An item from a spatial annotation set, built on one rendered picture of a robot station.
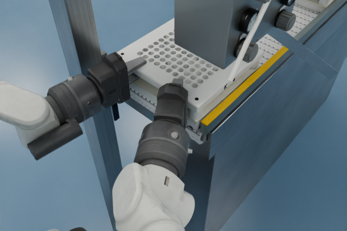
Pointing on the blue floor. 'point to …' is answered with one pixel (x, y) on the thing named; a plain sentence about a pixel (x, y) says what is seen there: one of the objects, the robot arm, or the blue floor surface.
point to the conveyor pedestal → (259, 141)
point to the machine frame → (76, 26)
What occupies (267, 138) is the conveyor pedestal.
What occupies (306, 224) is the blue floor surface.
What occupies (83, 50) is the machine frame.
